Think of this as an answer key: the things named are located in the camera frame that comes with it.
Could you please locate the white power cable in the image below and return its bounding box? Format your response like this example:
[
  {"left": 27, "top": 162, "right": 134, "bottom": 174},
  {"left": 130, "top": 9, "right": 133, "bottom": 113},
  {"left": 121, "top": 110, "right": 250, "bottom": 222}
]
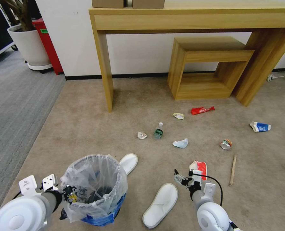
[{"left": 267, "top": 69, "right": 285, "bottom": 83}]

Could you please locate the white plant pot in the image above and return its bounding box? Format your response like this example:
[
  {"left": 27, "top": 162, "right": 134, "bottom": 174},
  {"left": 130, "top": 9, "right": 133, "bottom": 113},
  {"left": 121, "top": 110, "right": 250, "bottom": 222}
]
[{"left": 7, "top": 23, "right": 52, "bottom": 66}]

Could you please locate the crushed red white carton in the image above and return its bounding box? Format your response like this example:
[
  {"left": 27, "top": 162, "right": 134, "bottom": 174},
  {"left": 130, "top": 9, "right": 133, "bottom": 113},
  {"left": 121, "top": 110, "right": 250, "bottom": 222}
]
[{"left": 189, "top": 160, "right": 209, "bottom": 181}]

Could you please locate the long wooden desk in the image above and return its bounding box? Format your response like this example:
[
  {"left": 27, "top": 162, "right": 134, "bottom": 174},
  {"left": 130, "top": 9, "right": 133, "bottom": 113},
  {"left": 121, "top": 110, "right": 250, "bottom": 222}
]
[{"left": 88, "top": 4, "right": 285, "bottom": 113}]

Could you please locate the crushed blue white carton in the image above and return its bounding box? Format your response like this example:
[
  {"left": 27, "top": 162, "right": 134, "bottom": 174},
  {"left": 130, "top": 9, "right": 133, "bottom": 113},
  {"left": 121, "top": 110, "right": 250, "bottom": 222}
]
[{"left": 249, "top": 121, "right": 272, "bottom": 133}]

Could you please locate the brown plant trunk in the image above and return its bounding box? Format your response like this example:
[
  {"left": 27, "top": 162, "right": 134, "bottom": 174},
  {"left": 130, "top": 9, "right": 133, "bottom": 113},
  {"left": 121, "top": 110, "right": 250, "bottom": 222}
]
[{"left": 2, "top": 0, "right": 41, "bottom": 32}]

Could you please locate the blue trash bin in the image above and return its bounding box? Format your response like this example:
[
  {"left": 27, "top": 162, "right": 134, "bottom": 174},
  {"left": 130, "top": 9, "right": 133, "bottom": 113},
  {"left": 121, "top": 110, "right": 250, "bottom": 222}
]
[{"left": 81, "top": 191, "right": 128, "bottom": 227}]

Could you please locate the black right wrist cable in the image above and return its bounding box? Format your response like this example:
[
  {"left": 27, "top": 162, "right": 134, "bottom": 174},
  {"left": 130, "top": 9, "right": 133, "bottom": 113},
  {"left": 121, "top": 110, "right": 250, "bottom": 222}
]
[{"left": 192, "top": 171, "right": 223, "bottom": 206}]

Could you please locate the white wheeled pot saucer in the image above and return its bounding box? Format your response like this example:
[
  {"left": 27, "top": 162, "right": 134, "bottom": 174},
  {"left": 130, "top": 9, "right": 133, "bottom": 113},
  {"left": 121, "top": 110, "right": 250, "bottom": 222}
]
[{"left": 25, "top": 60, "right": 54, "bottom": 74}]

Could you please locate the crushed drink can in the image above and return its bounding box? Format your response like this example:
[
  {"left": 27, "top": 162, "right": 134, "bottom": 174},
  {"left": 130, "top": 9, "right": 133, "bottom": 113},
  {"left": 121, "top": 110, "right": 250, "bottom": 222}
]
[{"left": 220, "top": 139, "right": 233, "bottom": 151}]

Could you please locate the pale blue face mask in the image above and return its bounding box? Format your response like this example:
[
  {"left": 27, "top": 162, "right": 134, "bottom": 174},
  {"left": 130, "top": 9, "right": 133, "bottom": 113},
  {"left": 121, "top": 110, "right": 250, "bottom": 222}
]
[{"left": 172, "top": 138, "right": 189, "bottom": 149}]

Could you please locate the brown cardboard box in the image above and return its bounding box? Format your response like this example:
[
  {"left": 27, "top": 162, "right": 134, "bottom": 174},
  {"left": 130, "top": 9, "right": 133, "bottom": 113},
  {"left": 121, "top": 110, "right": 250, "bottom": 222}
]
[
  {"left": 132, "top": 0, "right": 165, "bottom": 10},
  {"left": 92, "top": 0, "right": 125, "bottom": 9}
]

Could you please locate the thin wooden stick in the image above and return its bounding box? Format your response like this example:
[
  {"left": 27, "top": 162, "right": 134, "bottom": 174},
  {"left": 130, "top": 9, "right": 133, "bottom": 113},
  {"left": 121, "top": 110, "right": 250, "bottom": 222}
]
[{"left": 229, "top": 155, "right": 237, "bottom": 186}]

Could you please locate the red snack wrapper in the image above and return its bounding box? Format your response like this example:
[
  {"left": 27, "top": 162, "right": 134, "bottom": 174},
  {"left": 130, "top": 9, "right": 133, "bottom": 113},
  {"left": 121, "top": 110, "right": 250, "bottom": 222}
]
[{"left": 190, "top": 106, "right": 215, "bottom": 116}]

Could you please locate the small wooden stool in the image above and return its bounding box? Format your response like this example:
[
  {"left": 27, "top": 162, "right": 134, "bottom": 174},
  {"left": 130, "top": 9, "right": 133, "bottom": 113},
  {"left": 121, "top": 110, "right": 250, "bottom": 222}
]
[{"left": 167, "top": 36, "right": 255, "bottom": 101}]

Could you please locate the white slipper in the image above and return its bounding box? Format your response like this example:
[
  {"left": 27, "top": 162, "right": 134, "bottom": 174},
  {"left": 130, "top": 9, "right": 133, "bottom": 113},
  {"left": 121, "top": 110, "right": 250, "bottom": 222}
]
[
  {"left": 142, "top": 183, "right": 179, "bottom": 229},
  {"left": 119, "top": 153, "right": 138, "bottom": 176}
]

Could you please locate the plastic bottle green label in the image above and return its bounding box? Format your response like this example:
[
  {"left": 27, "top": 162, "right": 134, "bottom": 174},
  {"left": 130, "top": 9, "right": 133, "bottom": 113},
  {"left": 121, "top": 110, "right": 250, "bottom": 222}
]
[{"left": 153, "top": 122, "right": 164, "bottom": 140}]

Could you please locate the clear plastic bin liner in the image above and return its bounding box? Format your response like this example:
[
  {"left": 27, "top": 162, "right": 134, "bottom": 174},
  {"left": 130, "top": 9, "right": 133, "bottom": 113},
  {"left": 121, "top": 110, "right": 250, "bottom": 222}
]
[{"left": 60, "top": 154, "right": 129, "bottom": 223}]

